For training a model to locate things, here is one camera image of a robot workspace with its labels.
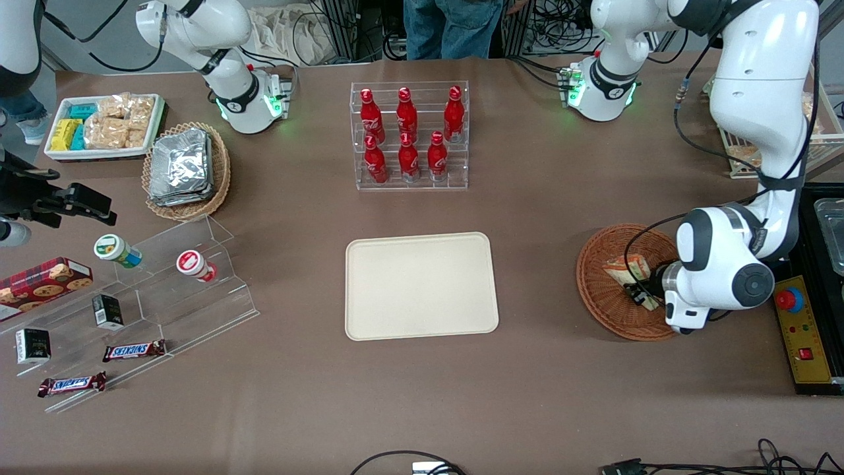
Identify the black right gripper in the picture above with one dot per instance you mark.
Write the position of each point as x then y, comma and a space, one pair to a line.
34, 199

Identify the triangular sandwich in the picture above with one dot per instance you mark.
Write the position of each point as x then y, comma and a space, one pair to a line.
623, 269

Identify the green lid yogurt cup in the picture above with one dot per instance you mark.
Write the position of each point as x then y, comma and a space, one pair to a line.
113, 249

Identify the white rectangular snack tray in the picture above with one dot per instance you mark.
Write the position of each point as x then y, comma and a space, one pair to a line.
59, 155

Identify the aluminium frame post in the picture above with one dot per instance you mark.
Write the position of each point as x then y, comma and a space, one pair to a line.
341, 30

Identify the silver foil pouch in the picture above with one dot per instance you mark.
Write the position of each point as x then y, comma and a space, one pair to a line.
178, 198
181, 158

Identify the yellow snack packet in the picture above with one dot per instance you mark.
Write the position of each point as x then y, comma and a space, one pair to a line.
64, 134

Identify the red Coca-Cola bottle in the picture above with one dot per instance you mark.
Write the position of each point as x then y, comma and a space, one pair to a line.
371, 119
437, 158
453, 115
407, 115
376, 165
409, 161

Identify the person in blue jeans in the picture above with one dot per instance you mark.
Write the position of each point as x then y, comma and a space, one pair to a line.
452, 30

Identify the red emergency stop button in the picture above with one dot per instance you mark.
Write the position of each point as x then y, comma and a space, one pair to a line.
788, 300

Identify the red tartan cookie box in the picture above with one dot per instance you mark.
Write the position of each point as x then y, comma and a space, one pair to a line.
39, 284

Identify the clear acrylic bottle rack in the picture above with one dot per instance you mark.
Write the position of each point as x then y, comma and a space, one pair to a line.
425, 181

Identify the clear acrylic step display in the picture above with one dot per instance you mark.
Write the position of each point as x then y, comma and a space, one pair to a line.
191, 310

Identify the beige cloth bag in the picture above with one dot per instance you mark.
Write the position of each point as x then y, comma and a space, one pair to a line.
283, 36

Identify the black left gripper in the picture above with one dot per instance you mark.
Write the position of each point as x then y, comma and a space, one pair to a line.
651, 285

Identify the black control box yellow panel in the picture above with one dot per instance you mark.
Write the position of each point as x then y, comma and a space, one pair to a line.
808, 343

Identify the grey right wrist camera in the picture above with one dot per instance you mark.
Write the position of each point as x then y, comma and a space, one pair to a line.
13, 233

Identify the small black carton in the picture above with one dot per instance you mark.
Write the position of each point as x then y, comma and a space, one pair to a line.
33, 346
107, 311

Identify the person with white sneaker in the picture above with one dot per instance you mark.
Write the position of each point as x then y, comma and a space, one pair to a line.
30, 128

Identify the oval tan wicker basket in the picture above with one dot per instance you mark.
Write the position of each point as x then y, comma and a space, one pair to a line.
221, 178

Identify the teal snack packet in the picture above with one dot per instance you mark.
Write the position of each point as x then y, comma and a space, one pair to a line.
82, 111
78, 137

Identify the red lid yogurt cup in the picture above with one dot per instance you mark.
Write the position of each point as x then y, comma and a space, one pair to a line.
192, 264

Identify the clear bag of rice crackers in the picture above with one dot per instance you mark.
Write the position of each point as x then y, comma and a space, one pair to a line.
745, 156
808, 112
142, 112
107, 134
113, 107

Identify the round brown wicker basket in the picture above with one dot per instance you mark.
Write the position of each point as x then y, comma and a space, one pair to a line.
600, 303

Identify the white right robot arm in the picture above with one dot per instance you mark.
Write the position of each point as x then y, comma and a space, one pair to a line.
231, 86

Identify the Snickers chocolate bar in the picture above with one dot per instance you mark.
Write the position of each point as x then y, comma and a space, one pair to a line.
135, 350
72, 384

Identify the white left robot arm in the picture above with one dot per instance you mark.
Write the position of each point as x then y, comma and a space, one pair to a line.
752, 99

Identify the grey translucent container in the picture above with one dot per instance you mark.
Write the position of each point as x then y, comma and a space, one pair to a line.
832, 237

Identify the beige plastic tray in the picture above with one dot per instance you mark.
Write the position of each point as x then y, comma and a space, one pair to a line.
422, 287

